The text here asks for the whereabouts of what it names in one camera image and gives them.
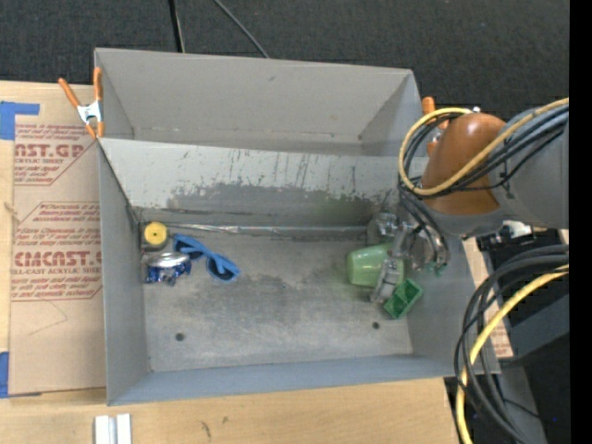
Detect black cylinder on white bracket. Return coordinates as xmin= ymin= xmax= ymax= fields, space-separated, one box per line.
xmin=475 ymin=219 xmax=534 ymax=251

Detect crushed blue and silver can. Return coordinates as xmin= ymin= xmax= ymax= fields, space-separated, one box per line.
xmin=142 ymin=251 xmax=192 ymax=287

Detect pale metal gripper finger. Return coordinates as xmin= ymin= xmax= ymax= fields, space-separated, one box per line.
xmin=369 ymin=260 xmax=394 ymax=304
xmin=385 ymin=257 xmax=406 ymax=298

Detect green open box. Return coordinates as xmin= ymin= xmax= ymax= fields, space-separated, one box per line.
xmin=382 ymin=277 xmax=425 ymax=320

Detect light green cup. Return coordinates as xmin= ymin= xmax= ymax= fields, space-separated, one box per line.
xmin=346 ymin=242 xmax=405 ymax=289

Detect blue sunglasses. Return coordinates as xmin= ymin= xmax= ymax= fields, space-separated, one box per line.
xmin=172 ymin=233 xmax=241 ymax=284

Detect brown cardboard board, red print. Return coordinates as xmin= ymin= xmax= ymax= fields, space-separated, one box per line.
xmin=0 ymin=80 xmax=108 ymax=400

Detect yellow round roll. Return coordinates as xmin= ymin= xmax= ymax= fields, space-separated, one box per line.
xmin=142 ymin=221 xmax=169 ymax=249

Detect grey metal bin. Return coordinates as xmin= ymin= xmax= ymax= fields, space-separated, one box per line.
xmin=93 ymin=47 xmax=504 ymax=407

